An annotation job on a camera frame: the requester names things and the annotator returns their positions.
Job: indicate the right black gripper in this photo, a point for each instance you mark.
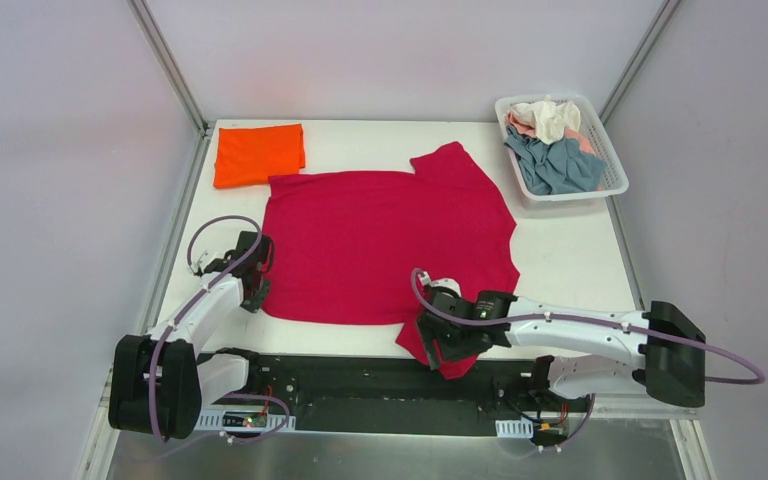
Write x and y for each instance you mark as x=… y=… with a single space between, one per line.
x=437 y=343

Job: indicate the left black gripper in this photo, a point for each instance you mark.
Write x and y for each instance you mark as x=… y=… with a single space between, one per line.
x=256 y=291

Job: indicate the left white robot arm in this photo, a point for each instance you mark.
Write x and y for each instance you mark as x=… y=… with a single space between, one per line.
x=161 y=380

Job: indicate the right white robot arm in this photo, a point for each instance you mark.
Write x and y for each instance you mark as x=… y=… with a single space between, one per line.
x=652 y=352

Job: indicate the folded orange t shirt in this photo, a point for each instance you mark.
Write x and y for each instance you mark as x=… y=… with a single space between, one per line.
x=251 y=156

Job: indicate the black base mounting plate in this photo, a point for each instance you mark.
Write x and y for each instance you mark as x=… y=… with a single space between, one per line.
x=399 y=396

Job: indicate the grey blue t shirt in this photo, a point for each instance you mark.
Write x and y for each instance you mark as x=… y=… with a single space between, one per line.
x=555 y=169

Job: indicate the white plastic laundry basket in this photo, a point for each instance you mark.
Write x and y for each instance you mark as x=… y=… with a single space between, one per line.
x=614 y=180

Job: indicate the light pink t shirt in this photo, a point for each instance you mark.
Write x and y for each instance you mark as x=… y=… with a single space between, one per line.
x=529 y=131

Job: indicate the cream white t shirt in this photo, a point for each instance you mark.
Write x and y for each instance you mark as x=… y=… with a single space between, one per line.
x=546 y=120

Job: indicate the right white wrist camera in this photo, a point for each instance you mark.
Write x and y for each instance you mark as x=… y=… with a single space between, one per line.
x=447 y=286

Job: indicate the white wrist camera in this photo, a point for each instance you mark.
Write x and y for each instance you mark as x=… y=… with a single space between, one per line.
x=447 y=286
x=198 y=262

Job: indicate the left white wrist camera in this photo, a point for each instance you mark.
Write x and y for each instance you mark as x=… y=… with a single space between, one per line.
x=198 y=262

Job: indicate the right white cable duct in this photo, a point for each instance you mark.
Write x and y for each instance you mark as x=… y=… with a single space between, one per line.
x=515 y=429

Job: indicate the white cable duct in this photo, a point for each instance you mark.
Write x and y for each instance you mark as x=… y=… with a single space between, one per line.
x=243 y=421
x=515 y=429

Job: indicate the left white cable duct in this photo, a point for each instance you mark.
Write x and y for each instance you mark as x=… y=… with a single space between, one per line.
x=243 y=421

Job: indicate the left aluminium frame rail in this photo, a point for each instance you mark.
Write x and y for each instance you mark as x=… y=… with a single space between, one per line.
x=184 y=160

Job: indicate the aluminium frame rail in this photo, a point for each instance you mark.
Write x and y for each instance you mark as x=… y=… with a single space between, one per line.
x=658 y=25
x=184 y=160

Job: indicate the right aluminium frame rail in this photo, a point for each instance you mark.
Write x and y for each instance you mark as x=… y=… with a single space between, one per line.
x=658 y=25

